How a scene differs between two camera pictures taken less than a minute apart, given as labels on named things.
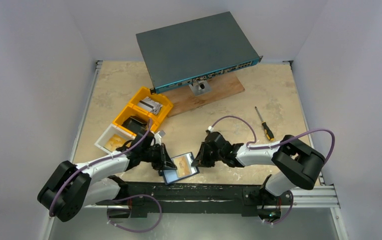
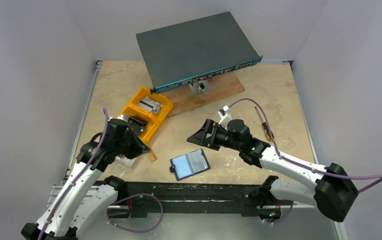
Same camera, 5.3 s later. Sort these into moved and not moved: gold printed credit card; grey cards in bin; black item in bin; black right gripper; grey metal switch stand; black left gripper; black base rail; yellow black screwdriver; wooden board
Moved: black left gripper; gold printed credit card; black right gripper
Not moved: black base rail; grey cards in bin; yellow black screwdriver; wooden board; grey metal switch stand; black item in bin
